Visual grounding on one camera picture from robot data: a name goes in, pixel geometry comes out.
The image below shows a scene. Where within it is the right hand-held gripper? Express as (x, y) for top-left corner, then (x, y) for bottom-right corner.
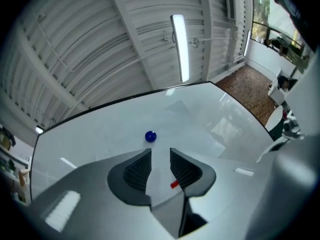
(246, 117), (320, 240)

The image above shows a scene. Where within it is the white panel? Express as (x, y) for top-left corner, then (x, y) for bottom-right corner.
(283, 55), (320, 138)

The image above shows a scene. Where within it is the white ceiling pipe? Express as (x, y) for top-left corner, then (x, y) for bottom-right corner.
(37, 13), (141, 73)

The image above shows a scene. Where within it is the large glass window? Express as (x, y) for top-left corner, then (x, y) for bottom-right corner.
(250, 0), (315, 71)

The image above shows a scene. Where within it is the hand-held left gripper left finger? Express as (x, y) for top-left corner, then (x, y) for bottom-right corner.
(24, 148), (176, 240)

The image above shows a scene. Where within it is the round blue magnet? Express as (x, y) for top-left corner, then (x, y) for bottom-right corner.
(144, 130), (158, 143)

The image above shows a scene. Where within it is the long white ceiling light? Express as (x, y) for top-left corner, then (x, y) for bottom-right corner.
(170, 13), (190, 83)

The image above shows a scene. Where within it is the narrow white ceiling light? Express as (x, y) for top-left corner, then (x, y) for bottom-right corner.
(243, 29), (252, 58)

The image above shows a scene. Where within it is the white whiteboard with black frame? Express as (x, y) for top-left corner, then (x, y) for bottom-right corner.
(29, 80), (276, 206)

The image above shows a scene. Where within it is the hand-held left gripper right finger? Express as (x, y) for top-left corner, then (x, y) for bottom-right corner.
(169, 147), (270, 240)

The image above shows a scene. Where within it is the white chair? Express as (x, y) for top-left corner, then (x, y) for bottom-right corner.
(256, 105), (286, 164)

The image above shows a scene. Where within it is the white box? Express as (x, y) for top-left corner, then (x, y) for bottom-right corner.
(266, 78), (286, 103)

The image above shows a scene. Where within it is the shelf with plants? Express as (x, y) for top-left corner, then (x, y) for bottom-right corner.
(0, 125), (31, 206)

